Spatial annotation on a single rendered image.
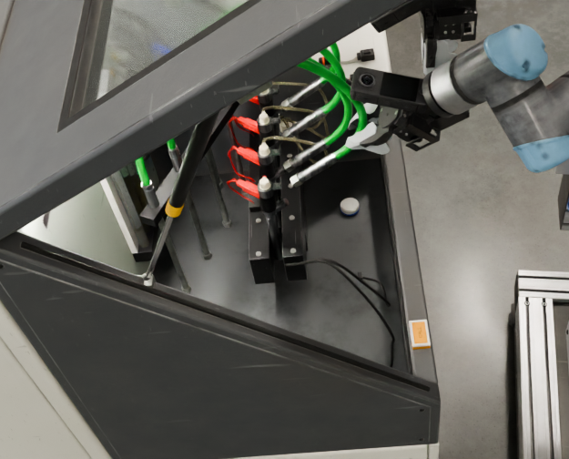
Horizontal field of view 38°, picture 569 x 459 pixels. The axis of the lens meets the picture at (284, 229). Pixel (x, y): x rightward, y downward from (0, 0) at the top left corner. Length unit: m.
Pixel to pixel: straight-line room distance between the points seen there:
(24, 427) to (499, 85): 0.92
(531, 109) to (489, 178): 1.79
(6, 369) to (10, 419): 0.17
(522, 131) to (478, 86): 0.08
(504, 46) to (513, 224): 1.72
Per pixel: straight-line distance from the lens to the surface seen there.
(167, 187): 1.51
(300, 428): 1.43
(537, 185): 2.92
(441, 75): 1.19
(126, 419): 1.40
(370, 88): 1.22
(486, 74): 1.14
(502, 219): 2.81
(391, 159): 1.69
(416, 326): 1.44
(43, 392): 1.34
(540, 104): 1.15
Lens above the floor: 2.19
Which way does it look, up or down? 51 degrees down
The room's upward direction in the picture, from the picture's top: 11 degrees counter-clockwise
